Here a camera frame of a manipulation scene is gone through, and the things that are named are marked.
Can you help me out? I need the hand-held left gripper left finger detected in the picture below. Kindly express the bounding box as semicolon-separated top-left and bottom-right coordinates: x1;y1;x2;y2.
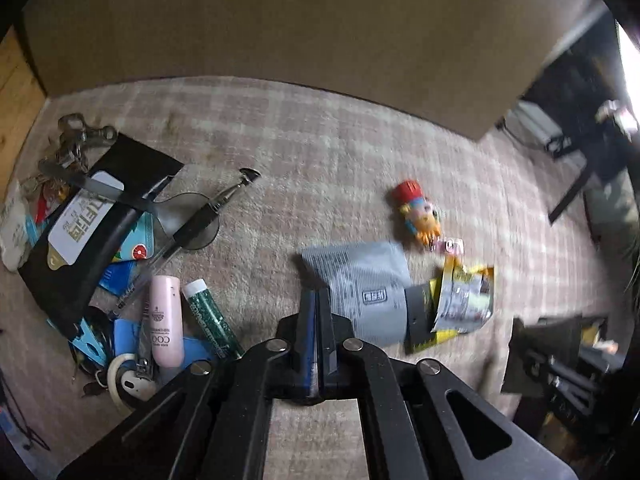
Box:
57;287;321;480

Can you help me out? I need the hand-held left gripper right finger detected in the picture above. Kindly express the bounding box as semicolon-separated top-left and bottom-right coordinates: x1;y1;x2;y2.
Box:
318;287;581;480

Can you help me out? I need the pink bottle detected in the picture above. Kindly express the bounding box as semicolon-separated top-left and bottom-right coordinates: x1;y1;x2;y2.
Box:
143;275;185;369

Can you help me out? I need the light blue clip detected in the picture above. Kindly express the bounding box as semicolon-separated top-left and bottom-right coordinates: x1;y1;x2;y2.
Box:
69;320;109;367

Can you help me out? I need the grey foil packet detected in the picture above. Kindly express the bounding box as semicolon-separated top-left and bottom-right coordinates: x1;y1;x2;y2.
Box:
299;240;414;347

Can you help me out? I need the yellow black packet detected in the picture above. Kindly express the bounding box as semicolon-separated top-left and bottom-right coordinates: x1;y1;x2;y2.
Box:
403;281;462;354

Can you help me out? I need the green tube with white cap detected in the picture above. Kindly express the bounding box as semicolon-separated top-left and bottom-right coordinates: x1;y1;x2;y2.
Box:
181;279;246;360

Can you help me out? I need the crumpled yellow snack wrapper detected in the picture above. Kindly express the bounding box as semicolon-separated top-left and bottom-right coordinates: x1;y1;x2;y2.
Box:
431;254;496;334

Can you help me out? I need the small pink charm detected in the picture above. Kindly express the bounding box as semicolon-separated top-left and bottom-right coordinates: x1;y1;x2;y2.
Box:
432;237;465;259

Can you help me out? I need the red yellow toy figure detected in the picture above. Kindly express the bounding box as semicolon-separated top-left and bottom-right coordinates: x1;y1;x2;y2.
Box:
389;178;444;249

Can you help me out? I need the silver nail clipper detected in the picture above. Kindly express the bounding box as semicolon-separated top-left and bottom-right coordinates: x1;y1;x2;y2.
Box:
133;330;157;382

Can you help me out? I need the black clear pen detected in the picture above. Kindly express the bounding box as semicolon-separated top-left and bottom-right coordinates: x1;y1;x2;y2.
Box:
107;168;262;319

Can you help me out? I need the white earbud case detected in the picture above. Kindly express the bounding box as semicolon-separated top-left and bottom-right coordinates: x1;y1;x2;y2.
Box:
106;353;157;414

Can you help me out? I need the beige plaid carpet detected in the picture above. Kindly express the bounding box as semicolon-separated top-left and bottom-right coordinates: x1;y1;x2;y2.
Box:
0;76;632;480

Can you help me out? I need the colourful fruit print card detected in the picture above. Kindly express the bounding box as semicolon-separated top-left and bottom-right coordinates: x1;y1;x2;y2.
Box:
111;211;157;264

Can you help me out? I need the blue card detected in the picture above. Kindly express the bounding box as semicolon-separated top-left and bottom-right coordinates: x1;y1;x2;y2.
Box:
97;260;139;297

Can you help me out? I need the black equipment stand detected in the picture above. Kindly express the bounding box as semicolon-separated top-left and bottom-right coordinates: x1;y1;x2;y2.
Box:
500;314;627;443

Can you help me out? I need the black flat pouch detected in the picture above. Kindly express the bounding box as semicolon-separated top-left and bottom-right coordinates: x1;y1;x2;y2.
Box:
17;132;185;337

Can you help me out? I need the white printed card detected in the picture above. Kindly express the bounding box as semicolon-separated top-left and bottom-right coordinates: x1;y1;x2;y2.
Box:
47;171;125;269

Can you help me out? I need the silver nail file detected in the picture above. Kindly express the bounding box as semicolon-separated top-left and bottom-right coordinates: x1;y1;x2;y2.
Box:
38;160;125;193

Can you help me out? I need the bunch of metal keys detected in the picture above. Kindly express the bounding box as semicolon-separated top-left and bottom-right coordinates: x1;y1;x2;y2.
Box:
37;113;119;187

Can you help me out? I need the large brown cardboard box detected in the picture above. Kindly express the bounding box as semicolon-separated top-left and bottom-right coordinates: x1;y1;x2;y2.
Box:
20;0;608;142

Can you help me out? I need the light wooden board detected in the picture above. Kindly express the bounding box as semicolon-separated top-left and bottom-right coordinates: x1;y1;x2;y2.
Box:
0;25;48;201

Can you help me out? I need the black cable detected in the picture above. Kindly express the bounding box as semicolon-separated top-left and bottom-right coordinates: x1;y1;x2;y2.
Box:
0;367;52;455

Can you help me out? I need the dark table frame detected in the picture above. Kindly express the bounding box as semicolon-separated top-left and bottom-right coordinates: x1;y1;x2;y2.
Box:
495;7;636;246

